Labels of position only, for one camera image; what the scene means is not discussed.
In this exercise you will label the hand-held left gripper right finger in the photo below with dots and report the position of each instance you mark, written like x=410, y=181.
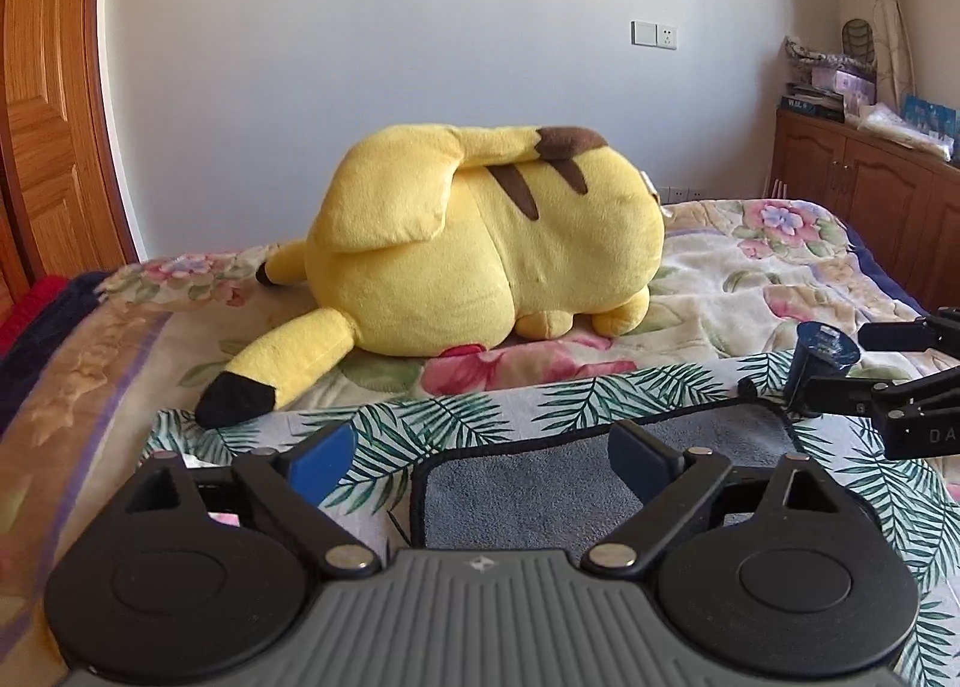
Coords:
x=637, y=460

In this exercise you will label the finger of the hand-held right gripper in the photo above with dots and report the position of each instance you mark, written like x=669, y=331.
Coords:
x=825, y=357
x=911, y=334

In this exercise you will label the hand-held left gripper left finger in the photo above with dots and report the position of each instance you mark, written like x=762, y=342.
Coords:
x=321, y=460

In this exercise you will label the grey towel with black edging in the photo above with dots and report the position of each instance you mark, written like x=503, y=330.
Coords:
x=525, y=484

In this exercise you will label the floral blanket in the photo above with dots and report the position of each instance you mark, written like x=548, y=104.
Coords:
x=750, y=282

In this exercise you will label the wooden cabinet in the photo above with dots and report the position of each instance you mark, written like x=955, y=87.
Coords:
x=870, y=192

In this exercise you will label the palm leaf printed cloth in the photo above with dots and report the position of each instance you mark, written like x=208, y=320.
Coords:
x=465, y=417

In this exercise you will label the white plastic bag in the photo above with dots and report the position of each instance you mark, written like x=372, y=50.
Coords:
x=900, y=128

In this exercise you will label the blue box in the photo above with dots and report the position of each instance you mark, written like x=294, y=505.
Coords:
x=930, y=115

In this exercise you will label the yellow plush toy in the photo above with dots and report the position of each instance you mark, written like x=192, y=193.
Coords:
x=480, y=252

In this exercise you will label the stack of books and boxes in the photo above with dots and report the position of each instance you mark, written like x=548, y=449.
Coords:
x=821, y=83

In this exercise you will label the dark blue bedsheet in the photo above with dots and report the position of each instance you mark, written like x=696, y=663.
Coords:
x=45, y=349

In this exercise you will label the red cloth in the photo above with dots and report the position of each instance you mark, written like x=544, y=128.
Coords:
x=26, y=308

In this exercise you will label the wooden door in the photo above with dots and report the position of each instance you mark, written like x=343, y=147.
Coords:
x=52, y=102

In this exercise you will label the white wall socket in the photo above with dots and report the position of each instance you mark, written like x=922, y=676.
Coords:
x=681, y=193

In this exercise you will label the white wall switch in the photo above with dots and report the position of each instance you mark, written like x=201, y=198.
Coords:
x=655, y=34

